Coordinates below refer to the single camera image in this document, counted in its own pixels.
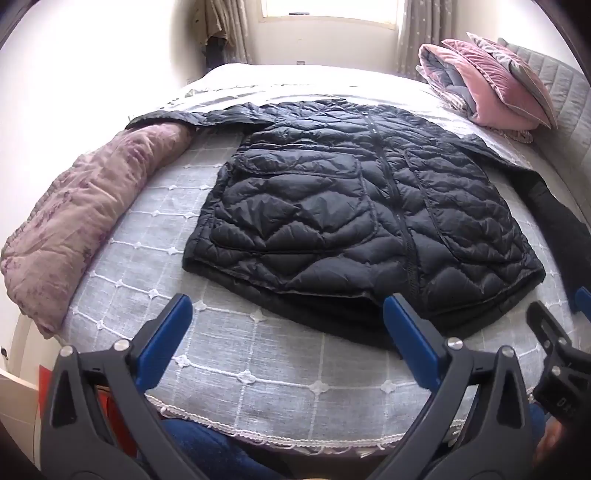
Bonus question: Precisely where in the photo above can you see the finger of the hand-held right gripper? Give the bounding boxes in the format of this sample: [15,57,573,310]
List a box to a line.
[573,286,591,320]
[526,301,575,365]

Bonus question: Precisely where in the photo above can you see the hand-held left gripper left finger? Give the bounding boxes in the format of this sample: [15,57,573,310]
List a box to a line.
[39,294,194,480]

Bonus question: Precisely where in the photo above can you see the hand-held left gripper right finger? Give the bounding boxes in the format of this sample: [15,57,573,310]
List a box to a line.
[369,293,546,480]

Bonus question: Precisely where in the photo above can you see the black puffer jacket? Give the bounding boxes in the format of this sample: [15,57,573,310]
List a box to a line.
[126,98,548,350]

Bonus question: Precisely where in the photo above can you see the person's right hand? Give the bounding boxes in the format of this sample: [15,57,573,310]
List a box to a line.
[531,412,568,469]

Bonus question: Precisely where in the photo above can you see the black cloth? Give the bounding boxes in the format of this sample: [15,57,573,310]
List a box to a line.
[512,170,591,317]

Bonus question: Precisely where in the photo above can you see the person's blue jeans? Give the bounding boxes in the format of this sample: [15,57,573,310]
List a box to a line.
[152,406,289,480]

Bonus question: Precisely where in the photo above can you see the pink floral quilt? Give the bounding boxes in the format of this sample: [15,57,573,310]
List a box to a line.
[0,122,195,341]

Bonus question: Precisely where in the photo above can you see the white furniture board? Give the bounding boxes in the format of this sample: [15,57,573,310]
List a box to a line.
[0,364,43,462]

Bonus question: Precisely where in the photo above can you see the patterned pillow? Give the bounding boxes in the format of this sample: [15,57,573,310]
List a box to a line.
[496,124,535,145]

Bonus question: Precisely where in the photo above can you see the grey quilted headboard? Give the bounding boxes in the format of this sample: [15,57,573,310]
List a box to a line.
[503,39,591,208]

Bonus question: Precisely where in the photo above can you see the pink velvet pillow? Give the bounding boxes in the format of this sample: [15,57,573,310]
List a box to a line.
[441,39,552,131]

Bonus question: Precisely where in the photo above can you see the grey velvet pillow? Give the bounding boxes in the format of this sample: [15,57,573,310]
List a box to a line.
[466,31,555,126]

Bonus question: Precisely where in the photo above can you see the folded pink and grey quilt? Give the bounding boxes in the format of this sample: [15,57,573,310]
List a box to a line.
[416,41,481,123]

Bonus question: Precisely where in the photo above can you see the hanging dark garment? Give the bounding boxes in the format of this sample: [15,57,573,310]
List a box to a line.
[203,36,232,71]

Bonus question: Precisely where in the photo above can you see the patterned grey curtain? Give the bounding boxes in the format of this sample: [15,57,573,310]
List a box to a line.
[222,0,260,65]
[396,0,448,83]

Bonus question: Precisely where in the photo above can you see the hanging beige garment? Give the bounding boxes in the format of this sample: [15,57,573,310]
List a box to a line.
[191,0,232,47]

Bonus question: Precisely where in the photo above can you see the window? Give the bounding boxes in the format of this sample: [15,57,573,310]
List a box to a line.
[259,0,408,32]

